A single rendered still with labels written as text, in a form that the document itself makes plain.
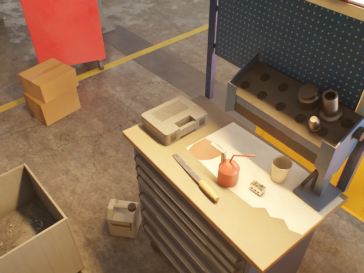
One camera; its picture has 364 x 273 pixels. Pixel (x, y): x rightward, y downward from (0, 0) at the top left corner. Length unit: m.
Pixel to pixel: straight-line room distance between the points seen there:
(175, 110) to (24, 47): 3.39
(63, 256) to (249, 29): 1.51
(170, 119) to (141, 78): 2.27
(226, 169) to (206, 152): 0.19
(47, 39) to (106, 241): 2.16
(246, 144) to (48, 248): 1.14
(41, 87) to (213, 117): 1.80
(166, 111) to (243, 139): 0.39
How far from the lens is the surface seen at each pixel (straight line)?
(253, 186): 1.44
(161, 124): 1.63
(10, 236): 2.29
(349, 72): 1.33
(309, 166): 2.58
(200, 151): 1.57
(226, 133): 1.69
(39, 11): 3.72
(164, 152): 1.59
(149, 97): 3.58
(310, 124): 1.26
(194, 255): 1.71
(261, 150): 1.64
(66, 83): 3.34
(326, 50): 1.35
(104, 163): 2.93
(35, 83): 3.26
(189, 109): 1.72
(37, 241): 1.94
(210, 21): 1.71
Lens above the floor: 2.05
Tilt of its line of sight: 41 degrees down
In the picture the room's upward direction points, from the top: straight up
